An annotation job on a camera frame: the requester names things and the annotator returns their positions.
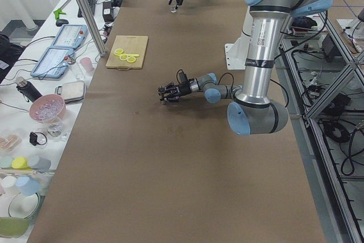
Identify bamboo cutting board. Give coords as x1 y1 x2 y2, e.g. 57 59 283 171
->
106 35 148 69

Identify lemon slice middle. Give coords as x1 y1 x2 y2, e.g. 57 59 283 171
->
119 53 128 61

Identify pink bowl with ice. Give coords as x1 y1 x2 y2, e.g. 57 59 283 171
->
29 94 66 122

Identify blue teach pendant far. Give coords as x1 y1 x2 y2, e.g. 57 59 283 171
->
51 24 88 50

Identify blue teach pendant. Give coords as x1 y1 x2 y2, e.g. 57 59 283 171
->
30 47 75 79
51 24 88 50

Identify lemon slice upper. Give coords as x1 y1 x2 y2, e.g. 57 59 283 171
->
114 48 124 56

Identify yellow plastic knife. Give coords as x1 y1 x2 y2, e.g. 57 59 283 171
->
122 53 140 57

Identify blue teach pendant near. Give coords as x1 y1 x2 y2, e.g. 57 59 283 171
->
30 47 75 79

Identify yellow cup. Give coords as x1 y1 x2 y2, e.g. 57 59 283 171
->
11 156 31 170

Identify lemon slice lower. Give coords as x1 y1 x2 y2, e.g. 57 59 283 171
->
126 56 137 64

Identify white lidded container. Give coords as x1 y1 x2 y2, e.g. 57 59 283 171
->
55 81 86 104

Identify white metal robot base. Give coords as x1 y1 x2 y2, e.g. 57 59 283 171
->
225 8 253 70

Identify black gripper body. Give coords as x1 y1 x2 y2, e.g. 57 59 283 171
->
172 81 192 97

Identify pink plastic cup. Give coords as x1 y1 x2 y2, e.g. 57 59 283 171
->
80 57 94 74

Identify green bowl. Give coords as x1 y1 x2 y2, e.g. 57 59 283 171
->
1 217 30 238

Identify lemon slice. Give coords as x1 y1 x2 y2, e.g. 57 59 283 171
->
119 53 128 61
126 56 137 64
114 48 124 56

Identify aluminium frame post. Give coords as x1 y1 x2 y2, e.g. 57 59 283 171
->
76 0 107 57

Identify black water bottle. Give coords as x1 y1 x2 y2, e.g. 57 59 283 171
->
15 77 42 102

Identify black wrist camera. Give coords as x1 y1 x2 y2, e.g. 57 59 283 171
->
176 69 188 84

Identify white plate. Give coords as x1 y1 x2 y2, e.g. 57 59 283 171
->
8 193 40 220

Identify black keyboard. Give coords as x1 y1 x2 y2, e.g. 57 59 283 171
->
77 0 98 18

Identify light blue cup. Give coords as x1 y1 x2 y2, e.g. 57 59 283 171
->
15 176 41 196

